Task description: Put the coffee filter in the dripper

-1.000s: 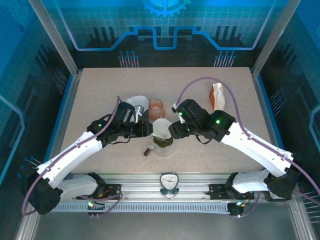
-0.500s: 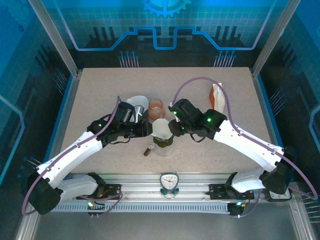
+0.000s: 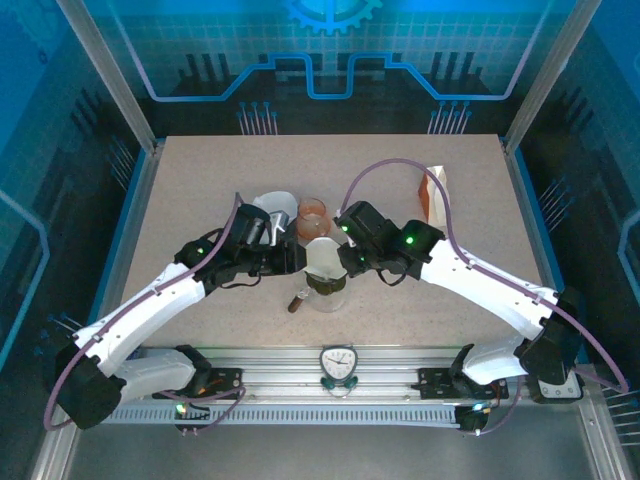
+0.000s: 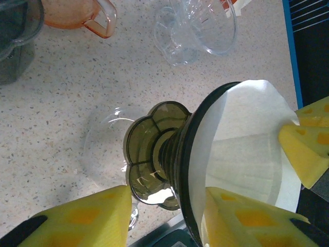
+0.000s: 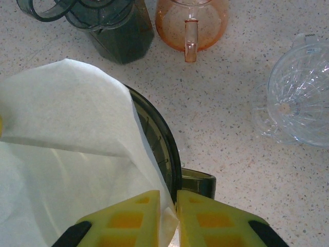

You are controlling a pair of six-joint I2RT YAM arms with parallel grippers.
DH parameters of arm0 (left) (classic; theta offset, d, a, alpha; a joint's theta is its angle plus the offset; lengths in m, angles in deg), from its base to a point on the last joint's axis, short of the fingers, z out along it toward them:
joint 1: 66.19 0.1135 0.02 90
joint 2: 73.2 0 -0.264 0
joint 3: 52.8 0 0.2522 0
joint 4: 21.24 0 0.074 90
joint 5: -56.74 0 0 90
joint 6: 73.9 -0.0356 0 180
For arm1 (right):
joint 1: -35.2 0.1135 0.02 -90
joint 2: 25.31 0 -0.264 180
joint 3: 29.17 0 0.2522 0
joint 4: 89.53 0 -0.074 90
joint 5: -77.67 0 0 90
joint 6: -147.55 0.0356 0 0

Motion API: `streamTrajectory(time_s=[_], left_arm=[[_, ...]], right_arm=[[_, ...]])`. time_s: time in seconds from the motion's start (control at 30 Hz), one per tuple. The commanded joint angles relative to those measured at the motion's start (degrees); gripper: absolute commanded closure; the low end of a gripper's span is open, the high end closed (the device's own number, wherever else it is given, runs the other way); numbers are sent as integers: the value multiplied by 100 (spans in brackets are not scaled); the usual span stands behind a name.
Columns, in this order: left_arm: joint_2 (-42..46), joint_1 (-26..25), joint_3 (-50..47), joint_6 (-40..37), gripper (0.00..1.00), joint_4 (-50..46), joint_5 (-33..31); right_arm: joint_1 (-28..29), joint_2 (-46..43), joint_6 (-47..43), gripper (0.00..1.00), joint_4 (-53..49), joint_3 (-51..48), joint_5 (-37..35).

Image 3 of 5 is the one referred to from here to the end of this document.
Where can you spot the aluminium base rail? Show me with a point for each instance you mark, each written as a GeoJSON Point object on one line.
{"type": "Point", "coordinates": [280, 370]}

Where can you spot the aluminium frame post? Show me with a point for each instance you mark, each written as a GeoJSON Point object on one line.
{"type": "Point", "coordinates": [545, 75]}
{"type": "Point", "coordinates": [110, 75]}

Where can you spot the blue edged table side rail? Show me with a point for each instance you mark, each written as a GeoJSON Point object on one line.
{"type": "Point", "coordinates": [145, 190]}
{"type": "Point", "coordinates": [515, 170]}

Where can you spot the orange glass pitcher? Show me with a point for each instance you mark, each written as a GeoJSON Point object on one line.
{"type": "Point", "coordinates": [314, 222]}

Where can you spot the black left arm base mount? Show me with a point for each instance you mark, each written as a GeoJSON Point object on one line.
{"type": "Point", "coordinates": [220, 382]}

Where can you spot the small white clock green base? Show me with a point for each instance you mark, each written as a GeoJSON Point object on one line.
{"type": "Point", "coordinates": [338, 364]}

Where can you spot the white paper coffee filter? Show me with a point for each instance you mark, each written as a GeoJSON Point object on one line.
{"type": "Point", "coordinates": [275, 202]}
{"type": "Point", "coordinates": [322, 257]}

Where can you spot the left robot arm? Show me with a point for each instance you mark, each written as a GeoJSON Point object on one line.
{"type": "Point", "coordinates": [145, 305]}

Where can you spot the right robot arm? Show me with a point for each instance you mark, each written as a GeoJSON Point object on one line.
{"type": "Point", "coordinates": [480, 285]}

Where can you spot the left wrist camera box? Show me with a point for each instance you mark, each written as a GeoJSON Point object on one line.
{"type": "Point", "coordinates": [252, 225]}

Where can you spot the coffee filter packet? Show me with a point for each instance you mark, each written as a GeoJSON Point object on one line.
{"type": "Point", "coordinates": [437, 212]}

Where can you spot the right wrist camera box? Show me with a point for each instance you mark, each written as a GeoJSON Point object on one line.
{"type": "Point", "coordinates": [365, 220]}

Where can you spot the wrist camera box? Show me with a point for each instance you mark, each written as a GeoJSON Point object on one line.
{"type": "Point", "coordinates": [365, 220]}
{"type": "Point", "coordinates": [252, 225]}

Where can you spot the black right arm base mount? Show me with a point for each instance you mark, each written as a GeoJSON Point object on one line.
{"type": "Point", "coordinates": [435, 384]}

